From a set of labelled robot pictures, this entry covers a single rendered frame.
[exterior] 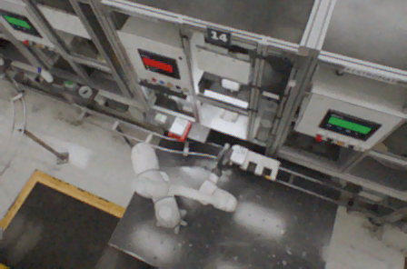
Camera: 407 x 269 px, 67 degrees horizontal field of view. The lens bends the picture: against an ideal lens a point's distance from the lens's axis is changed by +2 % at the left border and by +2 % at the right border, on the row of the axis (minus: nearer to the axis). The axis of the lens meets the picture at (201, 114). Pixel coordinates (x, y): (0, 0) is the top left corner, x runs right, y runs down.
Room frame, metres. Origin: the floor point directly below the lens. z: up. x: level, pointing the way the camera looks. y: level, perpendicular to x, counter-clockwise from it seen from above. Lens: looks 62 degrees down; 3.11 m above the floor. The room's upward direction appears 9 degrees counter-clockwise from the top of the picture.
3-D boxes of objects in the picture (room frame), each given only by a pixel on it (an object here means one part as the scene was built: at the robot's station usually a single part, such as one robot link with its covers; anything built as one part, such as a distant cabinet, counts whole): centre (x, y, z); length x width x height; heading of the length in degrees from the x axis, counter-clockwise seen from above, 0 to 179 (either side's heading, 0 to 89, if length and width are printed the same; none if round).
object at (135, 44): (1.28, 0.16, 1.60); 0.42 x 0.29 x 0.46; 59
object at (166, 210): (0.44, 0.36, 0.85); 0.18 x 0.16 x 0.22; 10
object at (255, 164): (0.70, -0.32, 0.84); 0.36 x 0.14 x 0.10; 59
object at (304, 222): (0.40, -0.07, 0.66); 1.50 x 1.06 x 0.04; 59
